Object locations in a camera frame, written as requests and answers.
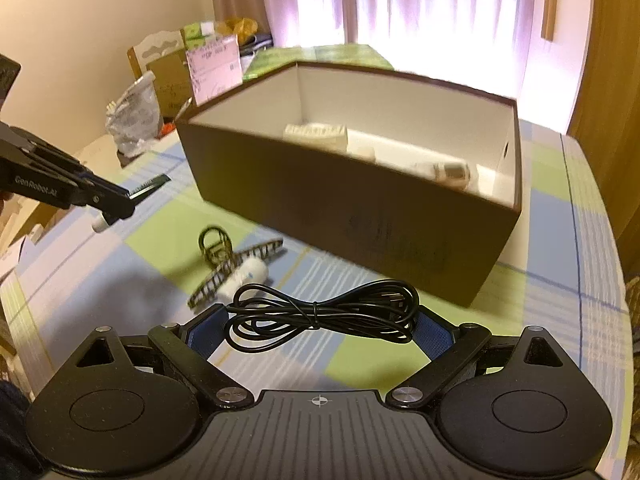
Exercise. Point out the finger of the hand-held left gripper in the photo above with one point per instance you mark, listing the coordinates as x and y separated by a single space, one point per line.
112 200
150 185

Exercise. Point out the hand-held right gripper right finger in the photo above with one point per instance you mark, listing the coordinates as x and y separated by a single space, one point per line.
434 336

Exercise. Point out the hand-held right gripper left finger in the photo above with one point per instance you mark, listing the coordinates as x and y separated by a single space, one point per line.
206 332

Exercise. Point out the small white cap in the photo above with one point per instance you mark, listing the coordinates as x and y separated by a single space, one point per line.
101 222

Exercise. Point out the brown cardboard box white inside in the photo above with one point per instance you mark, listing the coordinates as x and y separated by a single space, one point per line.
300 210

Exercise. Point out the orange small object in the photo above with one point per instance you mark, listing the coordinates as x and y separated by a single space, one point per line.
167 129

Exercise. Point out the small white bottle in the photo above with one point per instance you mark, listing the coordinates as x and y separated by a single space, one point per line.
247 275

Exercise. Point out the clear plastic bag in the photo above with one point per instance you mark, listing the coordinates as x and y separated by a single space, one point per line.
132 115

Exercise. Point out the brown patterned claw clip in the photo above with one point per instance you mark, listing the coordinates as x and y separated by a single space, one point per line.
260 251

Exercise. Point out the plain brown cardboard carton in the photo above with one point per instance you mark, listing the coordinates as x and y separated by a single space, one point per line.
167 85

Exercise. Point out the checked tablecloth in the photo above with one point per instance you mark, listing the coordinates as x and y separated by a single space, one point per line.
560 260

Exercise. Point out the green tissue box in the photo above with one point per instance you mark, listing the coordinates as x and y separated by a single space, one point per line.
199 32

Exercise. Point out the cream ribbed hair clip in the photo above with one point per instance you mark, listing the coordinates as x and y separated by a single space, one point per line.
315 135

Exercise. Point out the yellow plastic bag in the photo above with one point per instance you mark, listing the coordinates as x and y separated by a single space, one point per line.
240 29

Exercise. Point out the dark cloth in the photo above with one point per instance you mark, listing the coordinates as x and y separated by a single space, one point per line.
12 420

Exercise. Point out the wooden door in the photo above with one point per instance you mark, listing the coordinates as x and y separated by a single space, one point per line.
605 85

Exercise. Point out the sheer pink curtain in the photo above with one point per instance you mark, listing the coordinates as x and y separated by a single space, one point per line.
400 10

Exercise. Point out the wooden wall fixture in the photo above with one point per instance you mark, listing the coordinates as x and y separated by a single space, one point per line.
549 10

